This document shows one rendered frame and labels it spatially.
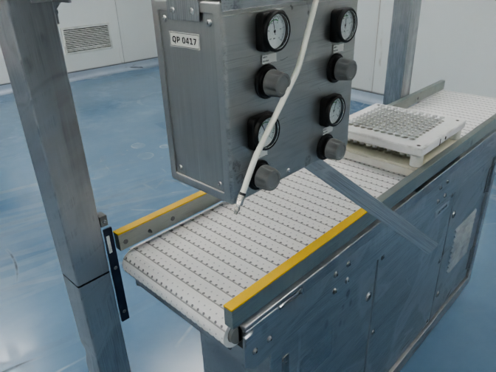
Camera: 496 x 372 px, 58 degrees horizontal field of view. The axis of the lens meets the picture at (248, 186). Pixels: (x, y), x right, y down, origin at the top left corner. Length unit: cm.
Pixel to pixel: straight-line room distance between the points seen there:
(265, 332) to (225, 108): 37
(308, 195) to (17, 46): 59
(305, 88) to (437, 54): 355
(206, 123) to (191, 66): 6
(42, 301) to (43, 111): 148
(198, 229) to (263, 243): 13
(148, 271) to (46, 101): 30
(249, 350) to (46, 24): 52
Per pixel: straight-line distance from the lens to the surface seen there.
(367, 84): 443
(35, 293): 215
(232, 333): 65
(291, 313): 73
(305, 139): 53
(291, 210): 88
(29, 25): 66
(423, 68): 411
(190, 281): 71
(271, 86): 44
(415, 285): 142
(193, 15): 43
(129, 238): 80
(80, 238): 77
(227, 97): 42
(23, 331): 199
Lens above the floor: 124
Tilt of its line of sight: 27 degrees down
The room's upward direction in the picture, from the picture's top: 2 degrees counter-clockwise
